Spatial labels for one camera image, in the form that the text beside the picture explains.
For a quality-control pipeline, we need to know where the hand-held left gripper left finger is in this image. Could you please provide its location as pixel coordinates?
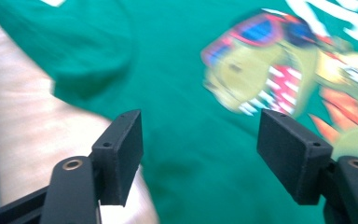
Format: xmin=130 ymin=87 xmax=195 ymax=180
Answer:
xmin=90 ymin=108 xmax=145 ymax=207

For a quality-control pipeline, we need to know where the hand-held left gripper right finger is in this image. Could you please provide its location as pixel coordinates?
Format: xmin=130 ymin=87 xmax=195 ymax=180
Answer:
xmin=256 ymin=108 xmax=334 ymax=206

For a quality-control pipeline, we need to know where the green dinosaur print t-shirt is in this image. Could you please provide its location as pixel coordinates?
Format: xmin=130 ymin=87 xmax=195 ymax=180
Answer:
xmin=0 ymin=0 xmax=358 ymax=224

